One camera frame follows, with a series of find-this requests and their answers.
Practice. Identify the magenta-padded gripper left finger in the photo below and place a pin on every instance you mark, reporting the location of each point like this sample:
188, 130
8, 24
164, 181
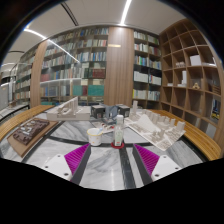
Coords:
78, 158

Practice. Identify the straight ceiling light strip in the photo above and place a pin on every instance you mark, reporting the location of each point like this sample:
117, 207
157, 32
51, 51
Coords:
126, 11

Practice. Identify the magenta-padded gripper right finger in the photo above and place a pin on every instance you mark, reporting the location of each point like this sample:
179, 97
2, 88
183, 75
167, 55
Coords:
146, 158

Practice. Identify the white city block model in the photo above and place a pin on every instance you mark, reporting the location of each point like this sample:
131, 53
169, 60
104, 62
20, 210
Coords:
153, 130

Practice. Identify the grey-blue model block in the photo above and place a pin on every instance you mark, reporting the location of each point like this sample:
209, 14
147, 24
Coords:
110, 111

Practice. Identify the wooden cubby shelf unit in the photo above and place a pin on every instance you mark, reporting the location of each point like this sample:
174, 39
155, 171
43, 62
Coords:
190, 70

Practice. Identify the clear plastic bottle white cap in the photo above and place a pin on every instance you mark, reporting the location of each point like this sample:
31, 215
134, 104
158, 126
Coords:
118, 131

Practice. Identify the small flat white model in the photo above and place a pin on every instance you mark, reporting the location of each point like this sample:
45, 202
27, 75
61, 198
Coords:
105, 125

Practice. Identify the white cup with yellow rim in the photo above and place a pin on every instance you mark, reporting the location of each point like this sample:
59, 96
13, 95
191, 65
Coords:
94, 138

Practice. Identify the gold wall plaque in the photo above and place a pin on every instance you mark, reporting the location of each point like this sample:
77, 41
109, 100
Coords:
114, 45

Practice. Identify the brown model on wooden board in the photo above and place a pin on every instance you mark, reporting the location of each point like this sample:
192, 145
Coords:
30, 131

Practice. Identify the narrow book-filled shelf unit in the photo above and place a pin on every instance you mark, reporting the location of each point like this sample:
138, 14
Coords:
146, 66

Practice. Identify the wide book-filled shelf unit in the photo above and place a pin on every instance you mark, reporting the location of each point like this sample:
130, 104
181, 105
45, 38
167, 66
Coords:
76, 63

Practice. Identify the pale blue spoon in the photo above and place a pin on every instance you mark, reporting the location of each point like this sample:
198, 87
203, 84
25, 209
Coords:
100, 131

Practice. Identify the curved book-filled shelf unit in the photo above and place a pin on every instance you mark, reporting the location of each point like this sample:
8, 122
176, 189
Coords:
24, 80

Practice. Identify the white stepped building model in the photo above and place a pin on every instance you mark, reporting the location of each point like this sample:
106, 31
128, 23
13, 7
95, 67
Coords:
68, 111

